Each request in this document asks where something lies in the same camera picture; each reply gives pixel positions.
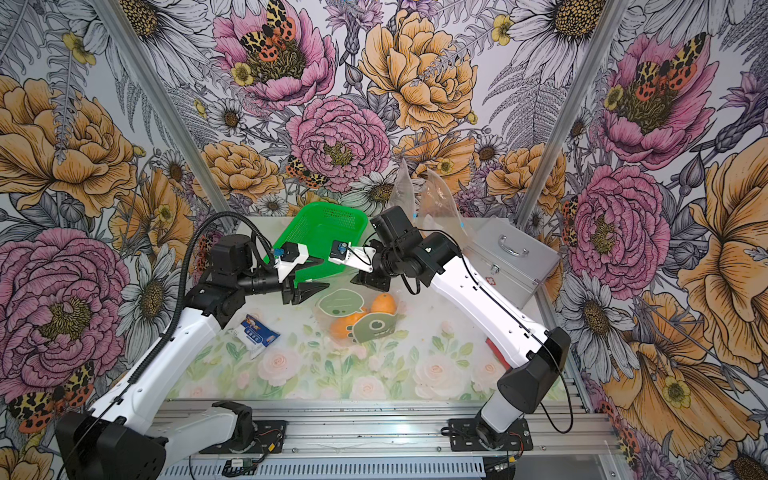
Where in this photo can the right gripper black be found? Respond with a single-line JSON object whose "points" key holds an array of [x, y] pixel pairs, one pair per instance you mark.
{"points": [[371, 280]]}

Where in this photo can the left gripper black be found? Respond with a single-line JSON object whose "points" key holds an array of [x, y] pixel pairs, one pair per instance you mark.
{"points": [[303, 292]]}

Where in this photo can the clear zip-top bag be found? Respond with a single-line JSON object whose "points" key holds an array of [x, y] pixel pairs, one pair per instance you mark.
{"points": [[341, 302], [403, 192], [438, 211]]}

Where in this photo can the orange mango bottom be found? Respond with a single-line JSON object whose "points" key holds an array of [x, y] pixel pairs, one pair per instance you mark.
{"points": [[341, 328]]}

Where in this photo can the orange mango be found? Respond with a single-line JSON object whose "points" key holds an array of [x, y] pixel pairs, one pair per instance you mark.
{"points": [[341, 328], [384, 303]]}

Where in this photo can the orange mango top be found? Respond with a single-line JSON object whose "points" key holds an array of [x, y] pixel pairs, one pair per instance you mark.
{"points": [[384, 303]]}

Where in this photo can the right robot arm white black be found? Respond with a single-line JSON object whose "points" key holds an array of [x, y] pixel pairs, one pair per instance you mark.
{"points": [[536, 356]]}

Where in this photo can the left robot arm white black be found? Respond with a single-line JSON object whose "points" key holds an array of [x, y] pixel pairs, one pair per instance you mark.
{"points": [[114, 440]]}

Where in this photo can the green plastic basket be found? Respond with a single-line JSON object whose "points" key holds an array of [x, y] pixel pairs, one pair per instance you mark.
{"points": [[318, 225]]}

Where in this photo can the blue white small packet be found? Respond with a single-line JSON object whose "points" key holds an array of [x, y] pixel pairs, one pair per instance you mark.
{"points": [[255, 335]]}

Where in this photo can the silver metal case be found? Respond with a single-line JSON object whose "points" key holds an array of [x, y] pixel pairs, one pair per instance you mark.
{"points": [[513, 262]]}

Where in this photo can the small green circuit board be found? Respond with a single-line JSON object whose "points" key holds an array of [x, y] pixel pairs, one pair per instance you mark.
{"points": [[238, 467]]}

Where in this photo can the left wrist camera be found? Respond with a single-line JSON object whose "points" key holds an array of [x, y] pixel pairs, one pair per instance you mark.
{"points": [[289, 257]]}

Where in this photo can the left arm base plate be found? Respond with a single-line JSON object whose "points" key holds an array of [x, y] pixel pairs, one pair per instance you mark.
{"points": [[266, 436]]}

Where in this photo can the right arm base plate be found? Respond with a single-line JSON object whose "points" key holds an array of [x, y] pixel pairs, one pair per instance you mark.
{"points": [[471, 435]]}

